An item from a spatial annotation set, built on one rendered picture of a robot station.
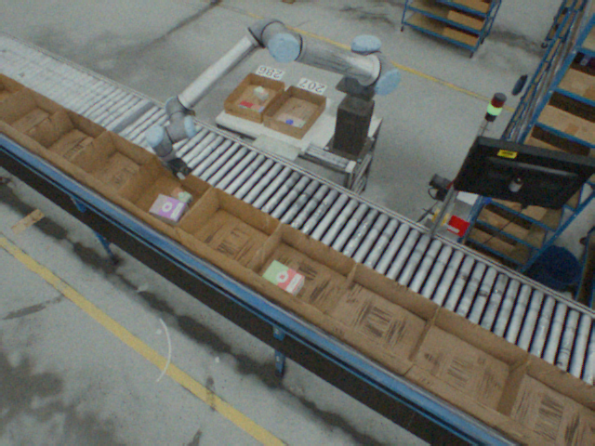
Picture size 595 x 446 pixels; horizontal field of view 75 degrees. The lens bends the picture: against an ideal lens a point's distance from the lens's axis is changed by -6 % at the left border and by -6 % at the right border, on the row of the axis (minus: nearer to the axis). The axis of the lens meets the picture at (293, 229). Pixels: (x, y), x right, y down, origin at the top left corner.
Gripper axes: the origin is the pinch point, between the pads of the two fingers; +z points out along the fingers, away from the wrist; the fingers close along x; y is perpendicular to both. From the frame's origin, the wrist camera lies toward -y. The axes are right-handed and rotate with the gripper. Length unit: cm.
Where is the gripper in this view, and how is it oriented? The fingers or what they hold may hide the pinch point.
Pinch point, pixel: (185, 177)
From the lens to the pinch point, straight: 218.6
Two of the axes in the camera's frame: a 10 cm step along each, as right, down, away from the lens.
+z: 1.1, 3.8, 9.2
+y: -8.5, -4.5, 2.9
